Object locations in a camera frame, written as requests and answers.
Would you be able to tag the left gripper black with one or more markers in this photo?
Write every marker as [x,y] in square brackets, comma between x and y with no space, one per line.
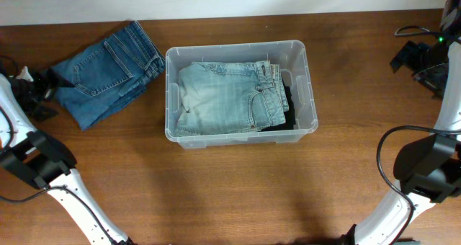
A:
[45,88]

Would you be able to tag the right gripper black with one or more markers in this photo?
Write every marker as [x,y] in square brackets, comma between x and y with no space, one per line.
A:
[404,55]

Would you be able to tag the dark blue jeans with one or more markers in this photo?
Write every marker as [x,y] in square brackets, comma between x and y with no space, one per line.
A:
[107,76]

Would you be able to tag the black garment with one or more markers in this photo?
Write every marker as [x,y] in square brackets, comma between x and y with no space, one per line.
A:
[290,118]

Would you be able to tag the light blue jeans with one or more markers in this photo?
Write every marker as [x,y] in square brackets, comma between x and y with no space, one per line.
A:
[227,98]

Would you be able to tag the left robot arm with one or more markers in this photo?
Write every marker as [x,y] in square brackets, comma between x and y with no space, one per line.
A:
[43,162]

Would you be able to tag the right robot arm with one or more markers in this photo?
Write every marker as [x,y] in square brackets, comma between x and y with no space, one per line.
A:
[426,171]

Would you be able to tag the clear plastic storage container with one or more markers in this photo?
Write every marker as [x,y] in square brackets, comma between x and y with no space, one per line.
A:
[289,54]

